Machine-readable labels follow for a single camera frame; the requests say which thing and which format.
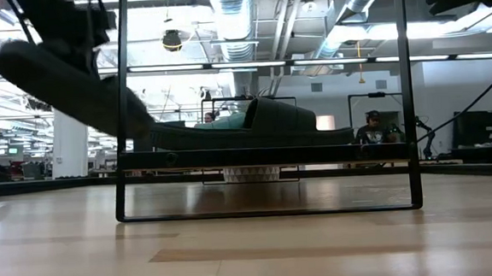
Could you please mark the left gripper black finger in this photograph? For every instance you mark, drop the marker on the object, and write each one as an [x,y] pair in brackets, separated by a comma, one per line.
[78,56]

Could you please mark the black rubber slide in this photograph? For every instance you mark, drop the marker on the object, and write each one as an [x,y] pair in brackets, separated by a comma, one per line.
[68,93]
[229,139]

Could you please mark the background black robot arm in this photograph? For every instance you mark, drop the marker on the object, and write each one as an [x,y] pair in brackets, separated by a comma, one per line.
[430,137]

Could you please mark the white building column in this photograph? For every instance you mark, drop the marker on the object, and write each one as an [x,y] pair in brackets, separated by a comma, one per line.
[70,148]

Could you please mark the person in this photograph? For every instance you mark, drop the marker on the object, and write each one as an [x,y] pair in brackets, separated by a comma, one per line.
[209,117]
[372,135]

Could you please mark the black equipment cabinet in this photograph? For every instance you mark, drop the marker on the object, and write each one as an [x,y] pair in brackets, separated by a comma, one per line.
[481,140]

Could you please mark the long linear ceiling light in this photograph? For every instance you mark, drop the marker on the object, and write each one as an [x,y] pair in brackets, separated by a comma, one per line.
[246,64]

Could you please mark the grey geometric patterned basket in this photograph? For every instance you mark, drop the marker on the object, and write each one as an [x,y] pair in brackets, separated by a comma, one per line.
[252,174]

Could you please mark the background black rig frame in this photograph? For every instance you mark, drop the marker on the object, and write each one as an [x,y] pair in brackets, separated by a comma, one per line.
[376,95]

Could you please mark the black aluminium table frame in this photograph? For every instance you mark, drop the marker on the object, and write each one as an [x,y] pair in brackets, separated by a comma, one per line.
[60,184]

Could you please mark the wooden shelf black metal frame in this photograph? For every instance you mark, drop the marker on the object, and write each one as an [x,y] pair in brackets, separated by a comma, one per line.
[264,157]

